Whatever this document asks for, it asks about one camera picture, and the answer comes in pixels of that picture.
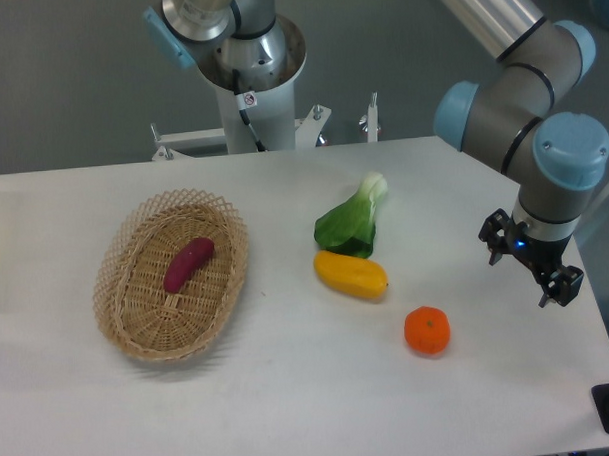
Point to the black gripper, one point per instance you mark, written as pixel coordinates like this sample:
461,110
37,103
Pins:
560,284

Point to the purple sweet potato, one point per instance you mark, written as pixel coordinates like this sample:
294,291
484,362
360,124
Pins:
185,263

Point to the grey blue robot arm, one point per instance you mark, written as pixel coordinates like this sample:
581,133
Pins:
557,159

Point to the woven wicker basket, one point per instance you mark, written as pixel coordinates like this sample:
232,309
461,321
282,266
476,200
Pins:
133,309

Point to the orange tangerine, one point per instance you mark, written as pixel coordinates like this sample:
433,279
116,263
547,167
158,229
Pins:
427,330

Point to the yellow mango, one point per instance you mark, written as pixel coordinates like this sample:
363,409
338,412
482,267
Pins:
351,275

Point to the green bok choy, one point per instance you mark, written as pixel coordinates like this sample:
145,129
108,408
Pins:
350,228

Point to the white clamp post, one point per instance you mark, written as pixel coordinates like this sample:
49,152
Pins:
369,124

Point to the white base frame bracket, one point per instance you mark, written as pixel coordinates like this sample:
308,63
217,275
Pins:
212,142

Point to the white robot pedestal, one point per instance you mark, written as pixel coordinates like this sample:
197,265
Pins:
254,82

